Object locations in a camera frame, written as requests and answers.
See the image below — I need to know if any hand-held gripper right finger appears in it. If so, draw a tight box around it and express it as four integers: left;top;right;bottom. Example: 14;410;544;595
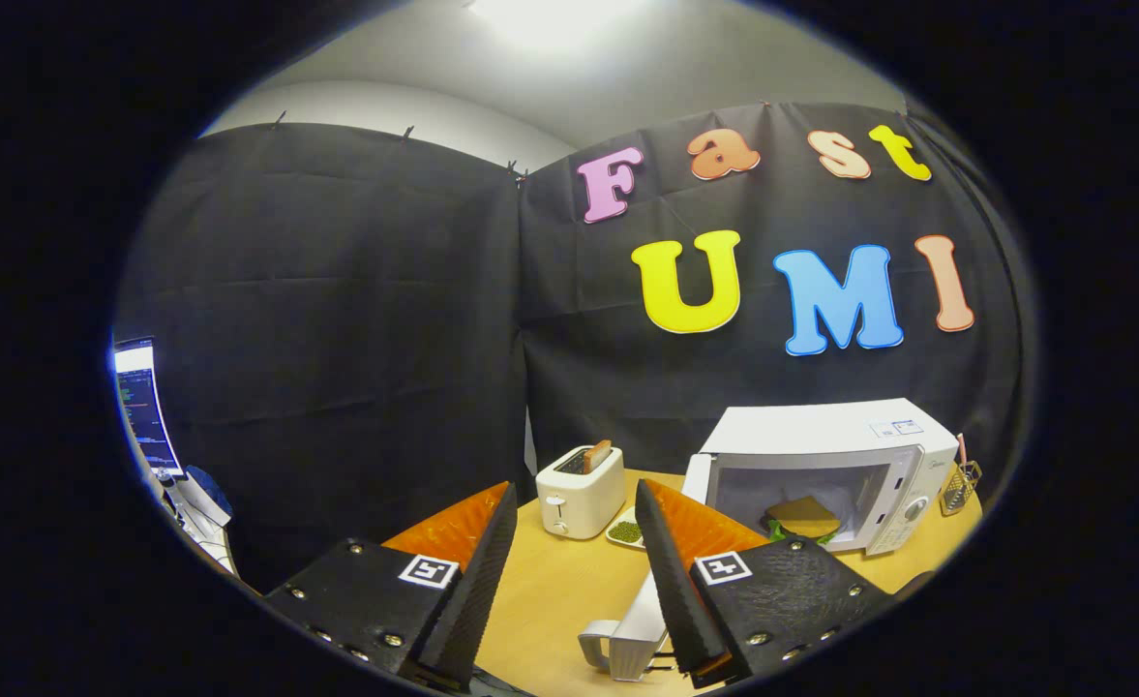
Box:
634;478;904;690

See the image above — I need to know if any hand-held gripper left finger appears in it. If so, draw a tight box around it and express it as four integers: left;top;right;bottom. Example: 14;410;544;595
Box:
264;481;520;690

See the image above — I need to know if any sandwich with green lettuce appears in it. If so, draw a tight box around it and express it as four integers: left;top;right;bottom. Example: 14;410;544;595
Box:
767;497;843;543

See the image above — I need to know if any white microwave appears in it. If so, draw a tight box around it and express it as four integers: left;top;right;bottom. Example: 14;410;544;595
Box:
579;398;959;682

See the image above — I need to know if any white divided bean dish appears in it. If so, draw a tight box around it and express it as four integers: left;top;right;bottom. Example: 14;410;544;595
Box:
605;506;649;551

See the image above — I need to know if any white toaster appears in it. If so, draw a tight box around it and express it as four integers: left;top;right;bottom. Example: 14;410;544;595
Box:
536;444;626;540

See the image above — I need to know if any black backdrop cloth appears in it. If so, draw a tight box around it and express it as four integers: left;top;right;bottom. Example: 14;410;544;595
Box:
114;97;1025;591

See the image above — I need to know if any blue and white object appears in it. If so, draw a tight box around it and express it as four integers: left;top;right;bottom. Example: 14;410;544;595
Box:
167;465;239;574

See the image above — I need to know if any laptop screen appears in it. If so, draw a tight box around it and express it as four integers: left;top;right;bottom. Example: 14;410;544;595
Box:
111;336;186;480

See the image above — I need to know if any wire mesh holder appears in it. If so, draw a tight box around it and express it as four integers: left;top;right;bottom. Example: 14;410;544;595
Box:
940;460;983;516

